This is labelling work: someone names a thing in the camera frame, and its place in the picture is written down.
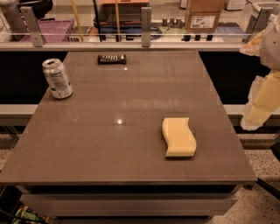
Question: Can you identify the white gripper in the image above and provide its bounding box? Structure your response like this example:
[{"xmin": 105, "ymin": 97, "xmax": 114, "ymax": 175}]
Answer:
[{"xmin": 240, "ymin": 14, "xmax": 280, "ymax": 131}]

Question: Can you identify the yellow wavy sponge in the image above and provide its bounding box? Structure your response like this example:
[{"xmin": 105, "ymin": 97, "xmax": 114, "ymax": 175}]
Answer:
[{"xmin": 162, "ymin": 117, "xmax": 197, "ymax": 158}]

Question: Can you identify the silver 7up can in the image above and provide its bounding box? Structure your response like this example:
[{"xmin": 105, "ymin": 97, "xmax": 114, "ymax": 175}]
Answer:
[{"xmin": 42, "ymin": 59, "xmax": 73, "ymax": 99}]

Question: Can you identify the cardboard box with label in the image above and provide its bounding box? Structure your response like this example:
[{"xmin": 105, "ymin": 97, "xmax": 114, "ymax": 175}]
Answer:
[{"xmin": 185, "ymin": 0, "xmax": 224, "ymax": 32}]

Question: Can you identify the dark snack bar wrapper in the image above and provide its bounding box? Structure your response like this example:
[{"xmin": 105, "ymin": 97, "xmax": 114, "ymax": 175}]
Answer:
[{"xmin": 97, "ymin": 54, "xmax": 127, "ymax": 65}]

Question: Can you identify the yellow pole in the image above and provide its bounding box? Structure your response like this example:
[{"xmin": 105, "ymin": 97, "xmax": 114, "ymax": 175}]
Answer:
[{"xmin": 70, "ymin": 0, "xmax": 84, "ymax": 42}]

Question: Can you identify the purple plastic crate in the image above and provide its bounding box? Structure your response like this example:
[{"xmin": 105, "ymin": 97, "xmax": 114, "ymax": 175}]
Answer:
[{"xmin": 20, "ymin": 18, "xmax": 76, "ymax": 43}]

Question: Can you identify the green bag on floor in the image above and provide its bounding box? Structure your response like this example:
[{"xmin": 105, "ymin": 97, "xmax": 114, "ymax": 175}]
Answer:
[{"xmin": 11, "ymin": 208, "xmax": 47, "ymax": 224}]

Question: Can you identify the right metal rail bracket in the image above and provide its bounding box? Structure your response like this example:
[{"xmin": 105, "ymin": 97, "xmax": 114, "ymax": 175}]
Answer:
[{"xmin": 246, "ymin": 2, "xmax": 280, "ymax": 42}]

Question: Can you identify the metal rail bracket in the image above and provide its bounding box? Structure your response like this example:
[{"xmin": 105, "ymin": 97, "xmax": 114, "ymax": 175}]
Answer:
[
  {"xmin": 20, "ymin": 6, "xmax": 45, "ymax": 47},
  {"xmin": 141, "ymin": 7, "xmax": 151, "ymax": 47},
  {"xmin": 246, "ymin": 2, "xmax": 280, "ymax": 42}
]

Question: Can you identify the middle metal rail bracket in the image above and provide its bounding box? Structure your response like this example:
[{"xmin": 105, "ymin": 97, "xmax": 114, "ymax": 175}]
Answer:
[{"xmin": 141, "ymin": 7, "xmax": 151, "ymax": 47}]

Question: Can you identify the left metal rail bracket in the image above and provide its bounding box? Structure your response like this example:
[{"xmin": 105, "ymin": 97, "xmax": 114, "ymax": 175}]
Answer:
[{"xmin": 20, "ymin": 6, "xmax": 45, "ymax": 47}]

